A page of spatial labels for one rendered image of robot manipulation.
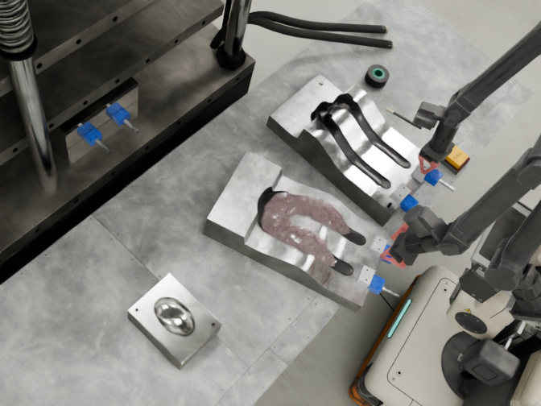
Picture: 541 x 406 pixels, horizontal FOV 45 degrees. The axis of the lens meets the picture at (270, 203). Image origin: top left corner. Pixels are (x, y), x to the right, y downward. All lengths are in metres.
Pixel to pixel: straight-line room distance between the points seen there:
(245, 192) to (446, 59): 1.04
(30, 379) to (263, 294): 0.65
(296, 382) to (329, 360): 0.17
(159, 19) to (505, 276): 1.21
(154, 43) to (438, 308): 1.46
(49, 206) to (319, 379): 1.30
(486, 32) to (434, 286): 1.81
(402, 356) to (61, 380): 1.27
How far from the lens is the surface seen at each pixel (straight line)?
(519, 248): 1.53
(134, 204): 1.94
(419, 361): 2.52
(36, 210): 1.96
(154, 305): 1.75
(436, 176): 2.03
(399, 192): 1.99
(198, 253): 1.88
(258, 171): 1.90
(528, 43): 1.72
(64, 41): 1.63
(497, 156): 3.47
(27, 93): 1.58
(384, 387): 2.45
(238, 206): 1.83
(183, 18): 2.03
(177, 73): 2.22
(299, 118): 2.10
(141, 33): 1.98
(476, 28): 3.97
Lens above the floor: 2.53
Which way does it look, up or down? 61 degrees down
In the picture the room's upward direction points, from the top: 22 degrees clockwise
